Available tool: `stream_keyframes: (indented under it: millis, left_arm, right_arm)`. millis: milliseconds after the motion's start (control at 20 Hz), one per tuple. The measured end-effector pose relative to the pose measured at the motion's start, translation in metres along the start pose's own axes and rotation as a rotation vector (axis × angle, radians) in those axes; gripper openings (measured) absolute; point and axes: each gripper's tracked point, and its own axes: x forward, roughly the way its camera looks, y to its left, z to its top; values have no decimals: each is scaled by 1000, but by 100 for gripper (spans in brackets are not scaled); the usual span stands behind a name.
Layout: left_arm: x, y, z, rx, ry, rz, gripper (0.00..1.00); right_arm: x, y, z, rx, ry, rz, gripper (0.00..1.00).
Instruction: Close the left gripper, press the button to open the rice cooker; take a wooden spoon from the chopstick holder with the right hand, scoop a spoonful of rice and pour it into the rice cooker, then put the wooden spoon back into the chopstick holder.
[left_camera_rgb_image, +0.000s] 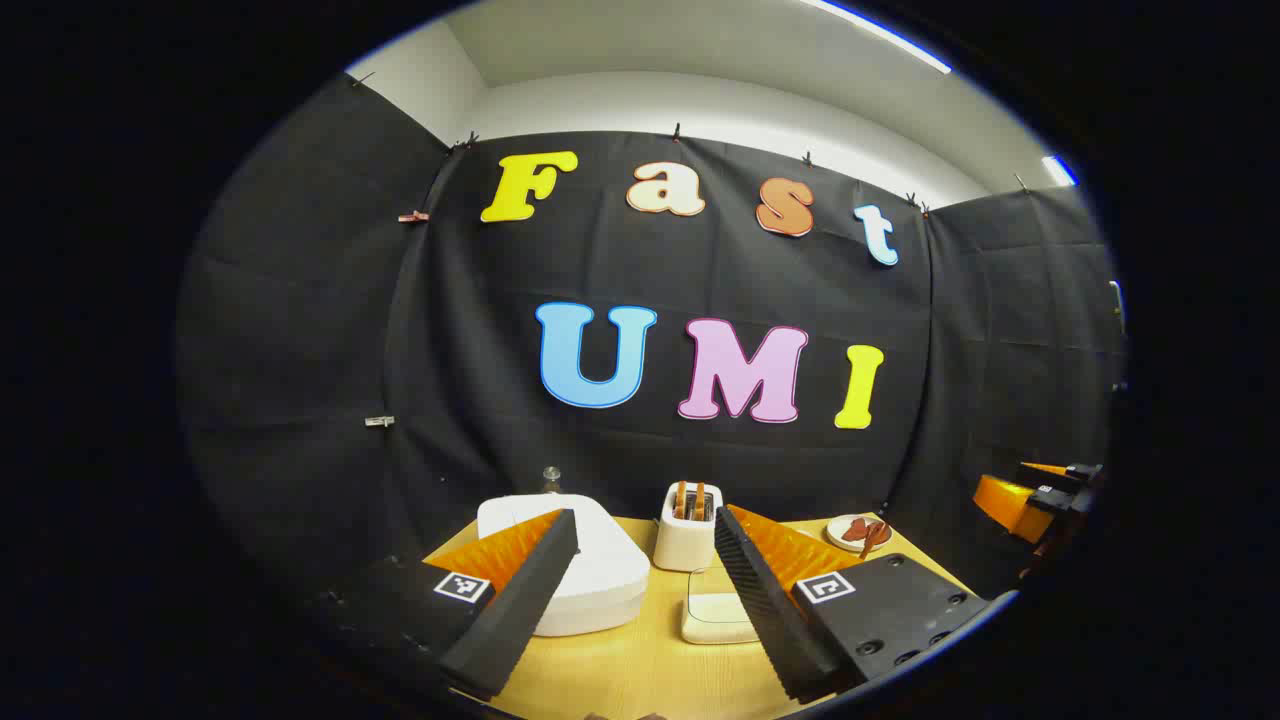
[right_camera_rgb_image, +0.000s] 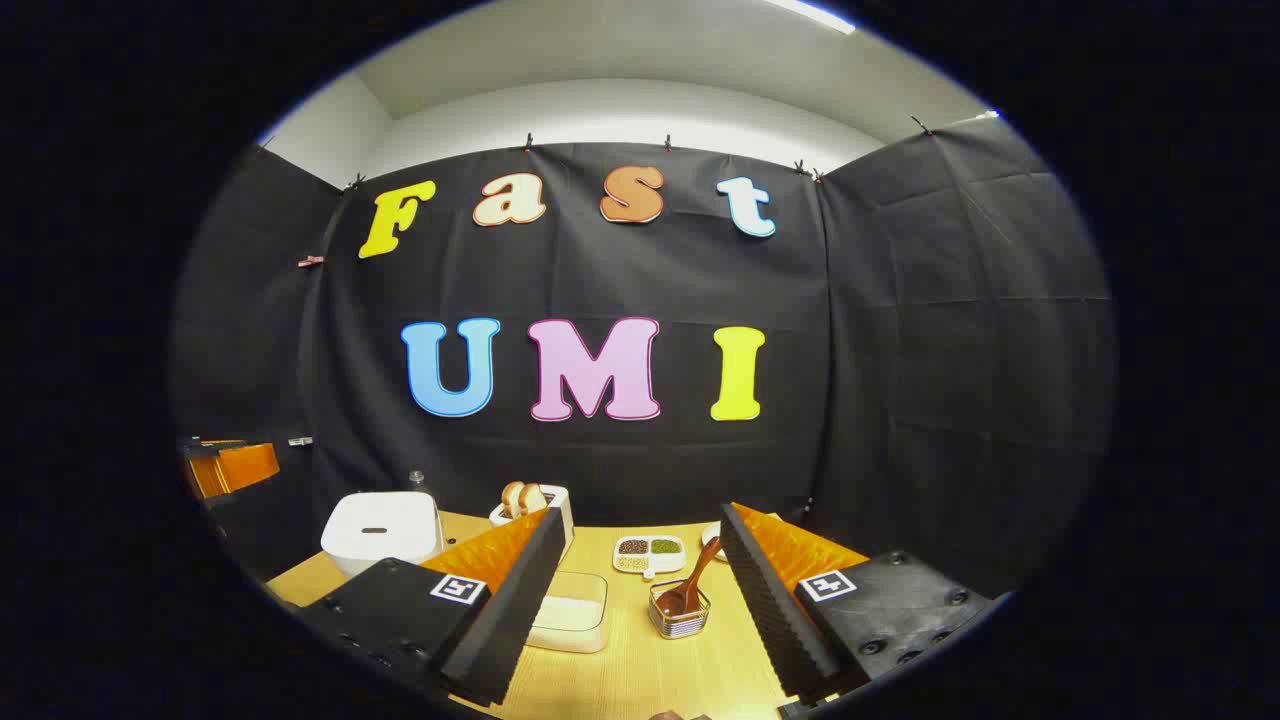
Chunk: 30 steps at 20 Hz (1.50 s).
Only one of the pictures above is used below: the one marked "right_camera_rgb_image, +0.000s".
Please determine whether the clear container of rice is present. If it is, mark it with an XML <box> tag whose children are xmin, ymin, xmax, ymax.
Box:
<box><xmin>527</xmin><ymin>571</ymin><xmax>609</xmax><ymax>655</ymax></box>

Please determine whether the white rice cooker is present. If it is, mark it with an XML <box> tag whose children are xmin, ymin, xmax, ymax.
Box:
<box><xmin>320</xmin><ymin>490</ymin><xmax>448</xmax><ymax>578</ymax></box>

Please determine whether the brown wooden spoon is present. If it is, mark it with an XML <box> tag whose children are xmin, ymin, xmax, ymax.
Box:
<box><xmin>655</xmin><ymin>537</ymin><xmax>723</xmax><ymax>617</ymax></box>

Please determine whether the white divided bean dish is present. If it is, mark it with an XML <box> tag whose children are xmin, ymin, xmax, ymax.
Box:
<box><xmin>612</xmin><ymin>535</ymin><xmax>687</xmax><ymax>581</ymax></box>

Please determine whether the white toaster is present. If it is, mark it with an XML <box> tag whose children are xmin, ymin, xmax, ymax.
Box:
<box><xmin>489</xmin><ymin>484</ymin><xmax>575</xmax><ymax>561</ymax></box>

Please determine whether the black backdrop cloth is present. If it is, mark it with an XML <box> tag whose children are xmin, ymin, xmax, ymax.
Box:
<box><xmin>170</xmin><ymin>115</ymin><xmax>1116</xmax><ymax>601</ymax></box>

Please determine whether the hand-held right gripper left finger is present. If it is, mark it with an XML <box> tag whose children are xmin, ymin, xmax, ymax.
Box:
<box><xmin>300</xmin><ymin>507</ymin><xmax>568</xmax><ymax>708</ymax></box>

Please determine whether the clear wire chopstick holder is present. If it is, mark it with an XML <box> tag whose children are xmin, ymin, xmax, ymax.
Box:
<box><xmin>648</xmin><ymin>578</ymin><xmax>712</xmax><ymax>640</ymax></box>

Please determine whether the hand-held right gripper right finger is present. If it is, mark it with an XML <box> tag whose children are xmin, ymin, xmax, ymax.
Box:
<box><xmin>718</xmin><ymin>502</ymin><xmax>996</xmax><ymax>713</ymax></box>

